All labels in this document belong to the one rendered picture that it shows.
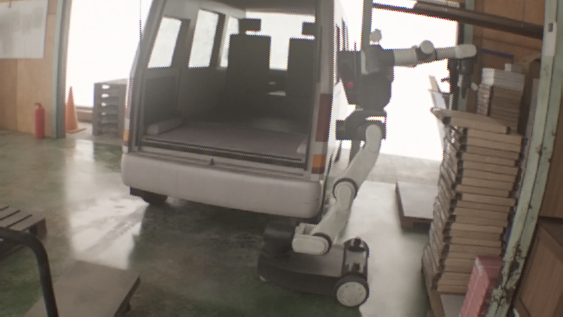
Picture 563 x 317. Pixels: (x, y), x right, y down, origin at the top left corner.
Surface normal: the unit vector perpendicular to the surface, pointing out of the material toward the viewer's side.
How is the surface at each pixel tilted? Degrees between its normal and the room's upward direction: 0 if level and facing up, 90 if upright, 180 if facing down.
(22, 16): 90
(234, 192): 89
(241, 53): 93
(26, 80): 90
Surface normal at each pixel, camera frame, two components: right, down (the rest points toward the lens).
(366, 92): -0.17, 0.38
